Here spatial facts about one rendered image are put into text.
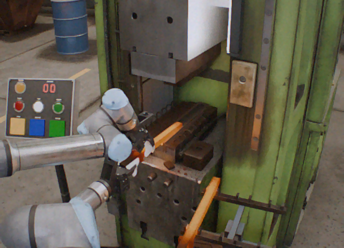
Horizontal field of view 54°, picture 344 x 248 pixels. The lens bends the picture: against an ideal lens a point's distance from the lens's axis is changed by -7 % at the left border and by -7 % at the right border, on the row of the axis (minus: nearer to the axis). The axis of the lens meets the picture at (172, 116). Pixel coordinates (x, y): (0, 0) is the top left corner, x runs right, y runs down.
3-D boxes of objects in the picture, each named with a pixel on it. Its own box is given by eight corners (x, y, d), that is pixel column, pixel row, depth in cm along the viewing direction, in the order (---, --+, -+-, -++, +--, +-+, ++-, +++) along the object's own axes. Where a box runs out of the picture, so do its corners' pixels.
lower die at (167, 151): (174, 163, 148) (174, 146, 144) (135, 149, 157) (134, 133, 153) (216, 121, 180) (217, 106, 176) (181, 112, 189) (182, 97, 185)
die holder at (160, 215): (195, 256, 158) (199, 182, 137) (128, 227, 175) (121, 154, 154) (239, 190, 201) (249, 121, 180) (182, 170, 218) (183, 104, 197)
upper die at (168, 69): (175, 84, 132) (175, 59, 127) (131, 73, 140) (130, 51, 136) (220, 54, 164) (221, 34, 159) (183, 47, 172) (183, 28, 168)
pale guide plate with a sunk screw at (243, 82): (251, 108, 133) (255, 65, 125) (229, 103, 137) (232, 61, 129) (252, 106, 135) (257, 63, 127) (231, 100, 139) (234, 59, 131)
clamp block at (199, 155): (201, 172, 143) (201, 158, 140) (182, 165, 147) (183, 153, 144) (213, 157, 152) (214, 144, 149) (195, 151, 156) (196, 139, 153)
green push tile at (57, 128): (64, 137, 154) (64, 120, 154) (48, 136, 155) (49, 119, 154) (65, 137, 156) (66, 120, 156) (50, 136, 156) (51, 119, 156)
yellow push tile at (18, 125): (23, 135, 155) (24, 118, 156) (9, 134, 156) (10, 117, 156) (25, 135, 157) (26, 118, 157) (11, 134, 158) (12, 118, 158)
